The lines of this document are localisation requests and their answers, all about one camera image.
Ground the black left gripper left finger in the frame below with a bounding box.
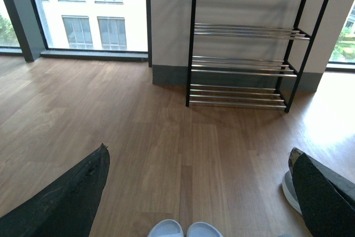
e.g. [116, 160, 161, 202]
[1, 144, 110, 236]

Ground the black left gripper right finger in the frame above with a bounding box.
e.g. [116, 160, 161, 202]
[288, 147, 354, 236]

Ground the grey knit sneaker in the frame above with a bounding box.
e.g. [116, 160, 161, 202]
[281, 171, 302, 215]

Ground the light blue slipper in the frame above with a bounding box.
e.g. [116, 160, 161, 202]
[186, 222, 223, 237]
[148, 219, 184, 237]

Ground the black metal shoe rack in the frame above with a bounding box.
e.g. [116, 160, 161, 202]
[186, 0, 329, 113]

